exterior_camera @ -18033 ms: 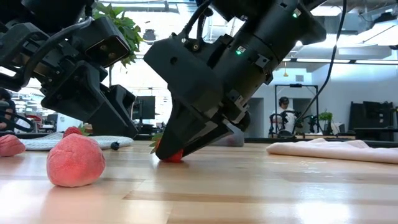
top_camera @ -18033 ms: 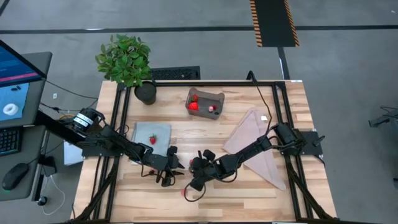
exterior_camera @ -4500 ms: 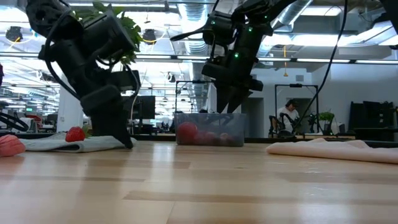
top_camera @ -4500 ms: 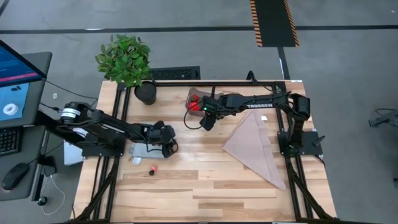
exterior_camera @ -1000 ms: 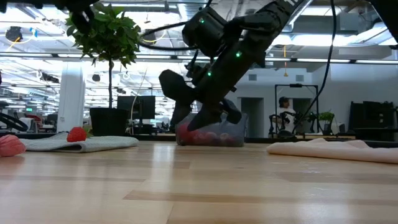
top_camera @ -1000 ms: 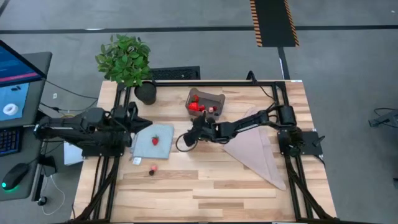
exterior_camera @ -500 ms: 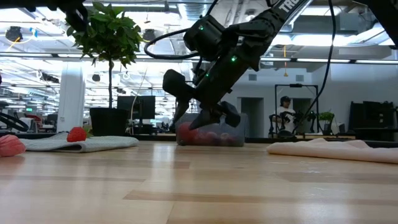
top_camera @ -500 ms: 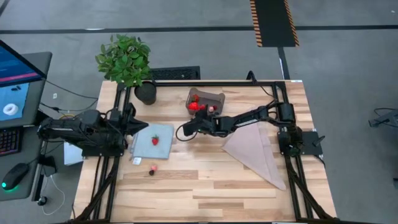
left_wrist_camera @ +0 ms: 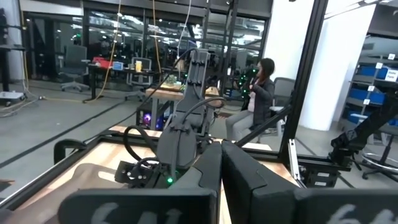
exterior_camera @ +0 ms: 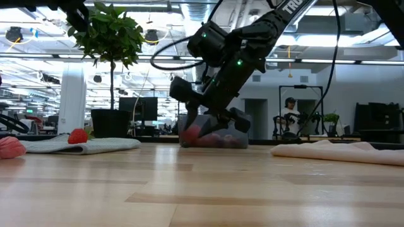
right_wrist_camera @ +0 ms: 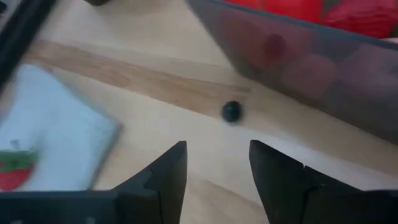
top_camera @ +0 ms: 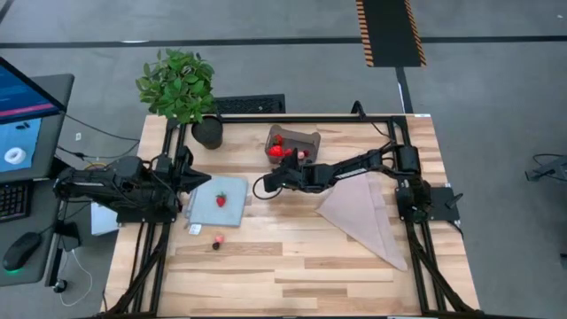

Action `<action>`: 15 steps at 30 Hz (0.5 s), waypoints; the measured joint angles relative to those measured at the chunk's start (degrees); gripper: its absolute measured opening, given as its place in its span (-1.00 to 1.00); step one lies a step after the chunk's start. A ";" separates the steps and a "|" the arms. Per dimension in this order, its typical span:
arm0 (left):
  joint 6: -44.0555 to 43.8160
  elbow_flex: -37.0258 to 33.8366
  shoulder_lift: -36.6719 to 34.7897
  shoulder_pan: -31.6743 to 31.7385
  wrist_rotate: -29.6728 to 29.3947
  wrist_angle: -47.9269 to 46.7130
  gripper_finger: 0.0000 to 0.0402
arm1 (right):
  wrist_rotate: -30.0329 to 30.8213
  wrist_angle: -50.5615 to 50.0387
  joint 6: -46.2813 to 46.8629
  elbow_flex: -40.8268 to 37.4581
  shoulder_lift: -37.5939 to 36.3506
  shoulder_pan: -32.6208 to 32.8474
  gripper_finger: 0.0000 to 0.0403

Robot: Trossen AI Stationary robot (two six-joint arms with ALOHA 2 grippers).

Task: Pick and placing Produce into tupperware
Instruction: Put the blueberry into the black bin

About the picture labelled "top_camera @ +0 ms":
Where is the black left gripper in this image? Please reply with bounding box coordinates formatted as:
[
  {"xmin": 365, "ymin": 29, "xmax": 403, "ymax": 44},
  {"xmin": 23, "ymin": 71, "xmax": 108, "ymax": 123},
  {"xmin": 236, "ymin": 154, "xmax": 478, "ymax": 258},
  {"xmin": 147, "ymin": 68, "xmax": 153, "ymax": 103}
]
[{"xmin": 152, "ymin": 144, "xmax": 213, "ymax": 200}]

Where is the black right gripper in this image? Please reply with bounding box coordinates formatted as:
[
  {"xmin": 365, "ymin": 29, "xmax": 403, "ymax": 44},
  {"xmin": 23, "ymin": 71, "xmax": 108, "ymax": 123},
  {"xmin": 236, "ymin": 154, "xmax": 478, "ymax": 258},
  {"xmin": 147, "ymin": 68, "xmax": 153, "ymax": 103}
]
[{"xmin": 263, "ymin": 149, "xmax": 314, "ymax": 195}]

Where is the grey plastic tupperware container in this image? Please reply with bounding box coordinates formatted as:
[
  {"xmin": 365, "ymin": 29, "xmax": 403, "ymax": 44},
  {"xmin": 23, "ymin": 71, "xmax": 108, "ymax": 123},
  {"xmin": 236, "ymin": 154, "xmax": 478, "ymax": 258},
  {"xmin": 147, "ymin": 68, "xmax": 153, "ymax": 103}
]
[{"xmin": 264, "ymin": 123, "xmax": 322, "ymax": 166}]

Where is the black plant pot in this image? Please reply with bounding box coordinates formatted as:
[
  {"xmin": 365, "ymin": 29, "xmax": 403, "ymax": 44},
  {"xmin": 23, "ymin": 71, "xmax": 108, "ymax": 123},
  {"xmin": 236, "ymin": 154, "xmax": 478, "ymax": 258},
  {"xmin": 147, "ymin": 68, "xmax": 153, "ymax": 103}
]
[{"xmin": 190, "ymin": 115, "xmax": 224, "ymax": 151}]

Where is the grey-blue folded cloth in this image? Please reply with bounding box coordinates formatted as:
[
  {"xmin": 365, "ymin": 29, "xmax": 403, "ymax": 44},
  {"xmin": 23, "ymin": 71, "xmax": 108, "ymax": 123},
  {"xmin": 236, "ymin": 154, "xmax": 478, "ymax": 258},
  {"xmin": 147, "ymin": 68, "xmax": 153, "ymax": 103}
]
[{"xmin": 183, "ymin": 175, "xmax": 250, "ymax": 228}]

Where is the black keyboard on table edge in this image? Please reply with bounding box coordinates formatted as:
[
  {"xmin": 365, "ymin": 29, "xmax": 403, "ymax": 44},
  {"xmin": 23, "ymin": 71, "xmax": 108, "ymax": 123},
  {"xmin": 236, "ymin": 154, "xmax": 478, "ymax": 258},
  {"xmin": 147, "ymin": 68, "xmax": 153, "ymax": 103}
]
[{"xmin": 214, "ymin": 93, "xmax": 287, "ymax": 115}]

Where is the green leafy artificial plant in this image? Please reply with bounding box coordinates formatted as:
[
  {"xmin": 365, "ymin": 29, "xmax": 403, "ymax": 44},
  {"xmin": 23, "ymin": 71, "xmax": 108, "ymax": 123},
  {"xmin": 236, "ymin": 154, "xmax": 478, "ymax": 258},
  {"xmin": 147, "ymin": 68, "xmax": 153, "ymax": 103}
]
[{"xmin": 135, "ymin": 47, "xmax": 218, "ymax": 125}]

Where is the pale pink folded cloth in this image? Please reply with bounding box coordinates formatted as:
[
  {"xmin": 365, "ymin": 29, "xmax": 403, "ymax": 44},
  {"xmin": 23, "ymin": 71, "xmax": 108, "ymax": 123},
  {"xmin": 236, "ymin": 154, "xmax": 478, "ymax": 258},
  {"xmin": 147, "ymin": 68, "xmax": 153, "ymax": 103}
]
[{"xmin": 315, "ymin": 172, "xmax": 409, "ymax": 272}]

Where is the white box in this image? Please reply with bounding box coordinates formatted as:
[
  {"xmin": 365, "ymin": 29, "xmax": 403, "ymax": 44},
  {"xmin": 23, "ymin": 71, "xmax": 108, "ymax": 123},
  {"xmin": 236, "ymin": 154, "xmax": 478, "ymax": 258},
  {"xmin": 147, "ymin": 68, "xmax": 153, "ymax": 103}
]
[{"xmin": 90, "ymin": 199, "xmax": 121, "ymax": 237}]

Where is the black adapter box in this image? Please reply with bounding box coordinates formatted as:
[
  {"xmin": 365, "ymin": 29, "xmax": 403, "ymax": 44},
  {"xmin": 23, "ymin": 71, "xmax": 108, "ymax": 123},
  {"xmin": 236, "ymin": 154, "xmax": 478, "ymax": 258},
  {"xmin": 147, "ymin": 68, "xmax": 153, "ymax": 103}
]
[{"xmin": 55, "ymin": 221, "xmax": 82, "ymax": 253}]

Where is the dark grey desk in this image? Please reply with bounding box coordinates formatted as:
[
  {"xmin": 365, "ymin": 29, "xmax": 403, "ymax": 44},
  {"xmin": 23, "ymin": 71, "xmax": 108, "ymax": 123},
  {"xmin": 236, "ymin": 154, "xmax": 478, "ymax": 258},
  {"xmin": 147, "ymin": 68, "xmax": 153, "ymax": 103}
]
[{"xmin": 0, "ymin": 73, "xmax": 76, "ymax": 288}]

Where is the black hazard-striped floor mat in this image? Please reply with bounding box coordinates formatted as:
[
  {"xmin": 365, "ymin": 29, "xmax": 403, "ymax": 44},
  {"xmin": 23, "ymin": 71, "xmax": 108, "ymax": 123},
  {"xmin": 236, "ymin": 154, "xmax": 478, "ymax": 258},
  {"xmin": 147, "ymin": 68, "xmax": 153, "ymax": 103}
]
[{"xmin": 354, "ymin": 0, "xmax": 428, "ymax": 68}]

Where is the black computer mouse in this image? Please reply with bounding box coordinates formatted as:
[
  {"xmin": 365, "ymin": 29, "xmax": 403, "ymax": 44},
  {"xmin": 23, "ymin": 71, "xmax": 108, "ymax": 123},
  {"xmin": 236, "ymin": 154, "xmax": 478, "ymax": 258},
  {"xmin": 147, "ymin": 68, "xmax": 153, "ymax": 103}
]
[{"xmin": 1, "ymin": 230, "xmax": 43, "ymax": 272}]

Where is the computer monitor with blue screen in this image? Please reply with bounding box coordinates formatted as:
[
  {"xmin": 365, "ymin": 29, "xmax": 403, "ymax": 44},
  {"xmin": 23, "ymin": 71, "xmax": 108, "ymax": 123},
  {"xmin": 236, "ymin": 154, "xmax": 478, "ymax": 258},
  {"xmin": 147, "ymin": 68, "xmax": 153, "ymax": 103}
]
[{"xmin": 0, "ymin": 56, "xmax": 68, "ymax": 175}]

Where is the black aluminium table frame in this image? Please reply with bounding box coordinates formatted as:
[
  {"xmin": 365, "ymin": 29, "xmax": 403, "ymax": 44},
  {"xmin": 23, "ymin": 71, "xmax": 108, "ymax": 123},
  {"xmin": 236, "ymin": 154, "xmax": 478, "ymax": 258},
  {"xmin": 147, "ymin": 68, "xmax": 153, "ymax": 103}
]
[{"xmin": 104, "ymin": 113, "xmax": 486, "ymax": 319}]

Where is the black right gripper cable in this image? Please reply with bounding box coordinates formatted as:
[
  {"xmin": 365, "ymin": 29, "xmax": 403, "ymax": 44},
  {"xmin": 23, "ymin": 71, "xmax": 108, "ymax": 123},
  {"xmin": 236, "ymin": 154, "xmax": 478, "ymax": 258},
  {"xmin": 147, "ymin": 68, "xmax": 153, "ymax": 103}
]
[{"xmin": 252, "ymin": 175, "xmax": 284, "ymax": 201}]

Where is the thin black cable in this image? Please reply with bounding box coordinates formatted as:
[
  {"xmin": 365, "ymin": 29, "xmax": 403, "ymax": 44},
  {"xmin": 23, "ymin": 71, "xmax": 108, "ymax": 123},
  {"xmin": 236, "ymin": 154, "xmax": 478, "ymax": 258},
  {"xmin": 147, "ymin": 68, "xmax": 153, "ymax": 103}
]
[
  {"xmin": 56, "ymin": 140, "xmax": 141, "ymax": 161},
  {"xmin": 61, "ymin": 112, "xmax": 141, "ymax": 144}
]

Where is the long black arm cable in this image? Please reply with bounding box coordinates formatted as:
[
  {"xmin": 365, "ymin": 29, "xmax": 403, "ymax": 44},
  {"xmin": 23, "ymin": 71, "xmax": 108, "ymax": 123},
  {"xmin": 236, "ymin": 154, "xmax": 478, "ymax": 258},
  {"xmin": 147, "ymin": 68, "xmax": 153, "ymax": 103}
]
[{"xmin": 353, "ymin": 100, "xmax": 398, "ymax": 147}]

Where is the thin white cable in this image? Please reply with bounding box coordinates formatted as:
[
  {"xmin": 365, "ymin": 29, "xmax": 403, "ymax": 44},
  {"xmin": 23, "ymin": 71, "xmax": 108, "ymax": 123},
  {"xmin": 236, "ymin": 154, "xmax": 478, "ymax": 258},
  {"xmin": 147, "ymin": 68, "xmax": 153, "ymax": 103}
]
[{"xmin": 58, "ymin": 248, "xmax": 94, "ymax": 308}]

